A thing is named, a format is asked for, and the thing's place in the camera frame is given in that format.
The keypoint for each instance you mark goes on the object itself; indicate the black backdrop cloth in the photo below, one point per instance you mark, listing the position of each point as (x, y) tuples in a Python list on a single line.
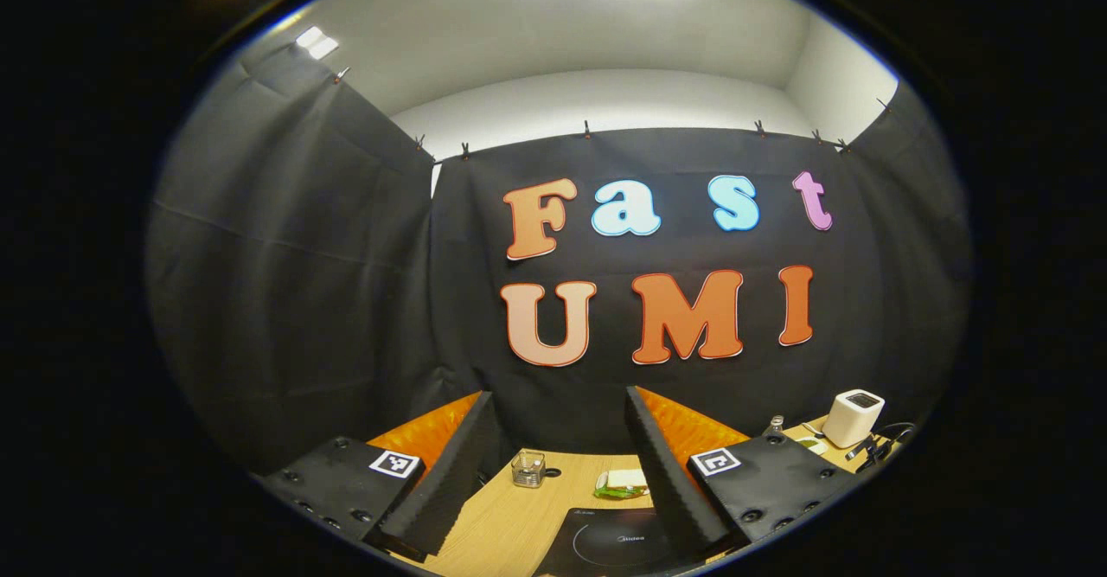
[(303, 300)]

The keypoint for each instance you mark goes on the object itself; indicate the black induction cooktop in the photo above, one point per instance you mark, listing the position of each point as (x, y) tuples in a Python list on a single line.
[(605, 542)]

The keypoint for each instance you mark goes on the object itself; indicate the sandwich with lettuce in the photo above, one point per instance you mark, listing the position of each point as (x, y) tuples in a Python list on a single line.
[(624, 478)]

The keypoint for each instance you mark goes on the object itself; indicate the white box appliance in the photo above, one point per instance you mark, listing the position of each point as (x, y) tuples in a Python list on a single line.
[(852, 426)]

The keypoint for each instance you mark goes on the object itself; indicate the clear plastic water bottle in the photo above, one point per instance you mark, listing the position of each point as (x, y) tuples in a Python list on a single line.
[(774, 426)]

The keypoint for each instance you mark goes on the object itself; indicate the row of black cloth clips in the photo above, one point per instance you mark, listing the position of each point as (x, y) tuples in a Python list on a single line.
[(586, 131)]

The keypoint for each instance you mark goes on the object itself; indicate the small ceiling light panel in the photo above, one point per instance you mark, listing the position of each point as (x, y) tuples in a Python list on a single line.
[(316, 42)]

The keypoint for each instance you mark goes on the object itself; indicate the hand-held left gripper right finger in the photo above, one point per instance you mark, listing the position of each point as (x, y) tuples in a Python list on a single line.
[(670, 482)]

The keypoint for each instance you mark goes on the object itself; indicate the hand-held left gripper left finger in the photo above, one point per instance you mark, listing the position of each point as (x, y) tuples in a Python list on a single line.
[(445, 482)]

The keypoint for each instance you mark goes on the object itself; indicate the white divided grain tray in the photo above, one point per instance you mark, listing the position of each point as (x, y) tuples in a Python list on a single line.
[(813, 445)]

